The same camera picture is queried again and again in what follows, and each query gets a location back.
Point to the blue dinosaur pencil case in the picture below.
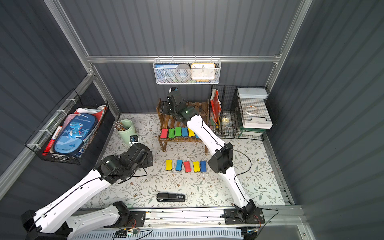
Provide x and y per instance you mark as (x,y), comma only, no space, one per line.
(72,137)

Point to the black stapler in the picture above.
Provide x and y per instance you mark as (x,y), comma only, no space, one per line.
(170,198)

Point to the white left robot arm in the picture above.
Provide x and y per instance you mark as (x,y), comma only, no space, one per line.
(56,221)

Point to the orange alarm clock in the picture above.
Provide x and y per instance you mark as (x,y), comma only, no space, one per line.
(203,72)

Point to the yellow eraser bottom shelf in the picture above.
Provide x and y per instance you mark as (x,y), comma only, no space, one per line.
(191,133)

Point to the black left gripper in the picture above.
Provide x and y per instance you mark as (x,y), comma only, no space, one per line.
(149,159)

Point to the blue eraser shelf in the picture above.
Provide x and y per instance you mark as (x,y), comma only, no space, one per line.
(203,166)
(185,132)
(179,165)

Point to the yellow eraser top shelf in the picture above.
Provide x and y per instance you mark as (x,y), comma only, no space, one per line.
(169,165)
(197,166)

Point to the green pencil cup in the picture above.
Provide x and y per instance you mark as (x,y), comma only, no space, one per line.
(129,136)

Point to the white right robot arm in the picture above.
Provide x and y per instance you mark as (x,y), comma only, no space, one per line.
(221,161)

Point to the yellow eraser shelf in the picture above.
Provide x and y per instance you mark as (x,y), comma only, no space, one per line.
(197,166)
(191,133)
(169,165)

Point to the red marker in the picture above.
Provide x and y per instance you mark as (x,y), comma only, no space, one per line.
(49,148)

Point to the wooden two-tier shelf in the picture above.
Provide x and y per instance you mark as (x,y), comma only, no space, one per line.
(168,122)

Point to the black wire side basket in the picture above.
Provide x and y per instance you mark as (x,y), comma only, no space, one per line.
(72,104)

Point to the blue box in basket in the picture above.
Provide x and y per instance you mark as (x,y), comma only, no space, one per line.
(165,73)

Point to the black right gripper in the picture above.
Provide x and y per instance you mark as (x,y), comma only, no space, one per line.
(165,108)

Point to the blue eraser top shelf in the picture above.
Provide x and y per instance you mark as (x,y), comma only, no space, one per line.
(179,165)
(203,166)

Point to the black wire desk organizer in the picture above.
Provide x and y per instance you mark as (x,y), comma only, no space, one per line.
(230,125)

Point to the red book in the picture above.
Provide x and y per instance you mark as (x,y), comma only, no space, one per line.
(215,105)

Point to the grey tape roll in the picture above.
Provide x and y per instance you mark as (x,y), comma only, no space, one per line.
(182,73)

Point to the blue eraser bottom shelf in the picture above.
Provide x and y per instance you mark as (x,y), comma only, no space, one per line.
(185,132)

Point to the red eraser shelf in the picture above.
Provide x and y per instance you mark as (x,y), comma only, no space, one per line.
(187,166)
(164,133)

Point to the white paper tray stack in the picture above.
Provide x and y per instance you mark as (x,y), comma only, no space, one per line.
(253,109)

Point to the metal base rail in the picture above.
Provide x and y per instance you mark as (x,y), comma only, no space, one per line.
(173,218)

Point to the red eraser bottom shelf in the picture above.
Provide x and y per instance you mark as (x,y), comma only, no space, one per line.
(164,133)

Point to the pencils in cup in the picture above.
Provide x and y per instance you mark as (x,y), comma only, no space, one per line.
(119,126)

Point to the green eraser shelf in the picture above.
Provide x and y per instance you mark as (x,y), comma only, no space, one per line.
(178,132)
(171,133)

